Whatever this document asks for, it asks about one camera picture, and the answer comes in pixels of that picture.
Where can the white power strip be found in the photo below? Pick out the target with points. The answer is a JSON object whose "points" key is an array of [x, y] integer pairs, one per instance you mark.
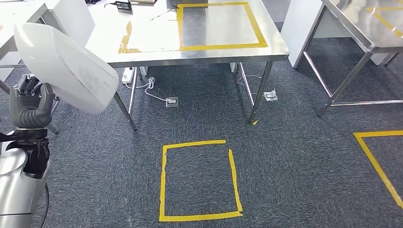
{"points": [[127, 75]]}

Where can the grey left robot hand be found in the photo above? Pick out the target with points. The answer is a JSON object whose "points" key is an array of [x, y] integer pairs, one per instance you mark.
{"points": [[31, 110]]}

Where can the grey floor socket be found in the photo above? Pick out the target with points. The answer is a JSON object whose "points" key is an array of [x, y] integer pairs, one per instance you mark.
{"points": [[270, 96], [172, 102]]}

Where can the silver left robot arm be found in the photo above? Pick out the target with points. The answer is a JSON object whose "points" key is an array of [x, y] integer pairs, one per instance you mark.
{"points": [[15, 188]]}

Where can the yellow tape scrap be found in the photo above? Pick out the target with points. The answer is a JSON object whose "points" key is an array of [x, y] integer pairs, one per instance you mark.
{"points": [[255, 122]]}

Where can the white cabinet panel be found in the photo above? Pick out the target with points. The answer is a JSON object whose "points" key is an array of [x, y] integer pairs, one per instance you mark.
{"points": [[299, 25], [72, 19]]}

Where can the yellow floor tape square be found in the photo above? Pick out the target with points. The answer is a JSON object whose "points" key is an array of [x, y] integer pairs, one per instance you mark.
{"points": [[162, 182], [377, 133]]}

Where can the white curved plastic part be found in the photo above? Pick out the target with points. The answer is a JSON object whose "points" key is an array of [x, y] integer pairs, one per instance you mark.
{"points": [[69, 69]]}

